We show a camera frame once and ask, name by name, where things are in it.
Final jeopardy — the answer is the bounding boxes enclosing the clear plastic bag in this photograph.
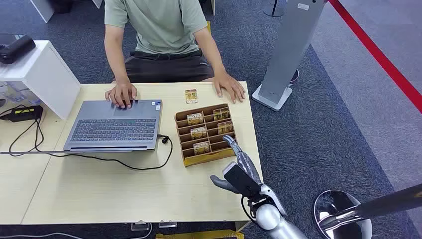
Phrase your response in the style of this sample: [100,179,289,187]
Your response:
[0,82,42,108]

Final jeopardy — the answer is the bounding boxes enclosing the yellow board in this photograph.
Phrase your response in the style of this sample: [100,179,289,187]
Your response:
[155,229,245,239]

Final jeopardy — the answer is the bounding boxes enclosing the white cabinet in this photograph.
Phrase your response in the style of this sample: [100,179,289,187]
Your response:
[29,0,103,24]

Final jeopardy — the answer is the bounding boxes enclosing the grey kiosk pillar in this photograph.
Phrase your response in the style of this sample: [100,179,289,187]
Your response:
[252,0,327,112]

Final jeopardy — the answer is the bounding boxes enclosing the black device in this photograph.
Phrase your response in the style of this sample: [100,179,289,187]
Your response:
[0,35,36,65]

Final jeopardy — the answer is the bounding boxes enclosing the brown cardboard card holder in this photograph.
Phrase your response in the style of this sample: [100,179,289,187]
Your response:
[174,103,238,168]

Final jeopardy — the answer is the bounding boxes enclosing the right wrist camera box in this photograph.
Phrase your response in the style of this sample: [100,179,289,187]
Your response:
[222,161,263,199]

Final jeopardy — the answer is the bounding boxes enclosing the grey stanchion base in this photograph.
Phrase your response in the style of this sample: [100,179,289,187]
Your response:
[262,0,287,18]

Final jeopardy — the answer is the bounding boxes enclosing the black laptop power cable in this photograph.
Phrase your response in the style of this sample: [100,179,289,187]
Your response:
[8,117,173,171]

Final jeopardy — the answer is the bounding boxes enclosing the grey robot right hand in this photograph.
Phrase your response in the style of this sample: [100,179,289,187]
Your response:
[210,134,264,195]

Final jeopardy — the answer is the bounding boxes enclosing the red floor tape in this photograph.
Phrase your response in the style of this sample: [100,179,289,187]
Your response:
[327,0,422,115]

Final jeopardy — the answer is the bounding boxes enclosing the black and yellow power adapter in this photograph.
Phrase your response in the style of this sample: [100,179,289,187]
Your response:
[0,105,44,123]

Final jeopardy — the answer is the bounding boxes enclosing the person's right hand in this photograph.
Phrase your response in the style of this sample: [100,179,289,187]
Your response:
[105,82,138,110]

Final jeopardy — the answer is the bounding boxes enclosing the person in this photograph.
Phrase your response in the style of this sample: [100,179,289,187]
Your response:
[104,0,246,110]

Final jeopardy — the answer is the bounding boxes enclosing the person's left hand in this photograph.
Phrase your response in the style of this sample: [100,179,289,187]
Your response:
[212,72,246,104]

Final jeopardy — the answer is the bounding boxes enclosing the grey laptop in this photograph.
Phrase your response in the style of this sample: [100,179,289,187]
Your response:
[62,100,163,154]

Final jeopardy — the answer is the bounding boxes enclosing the white cable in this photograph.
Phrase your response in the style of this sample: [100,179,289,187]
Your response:
[0,223,153,239]

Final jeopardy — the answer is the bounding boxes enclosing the white box shelf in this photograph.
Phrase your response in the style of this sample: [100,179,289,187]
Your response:
[0,40,82,120]

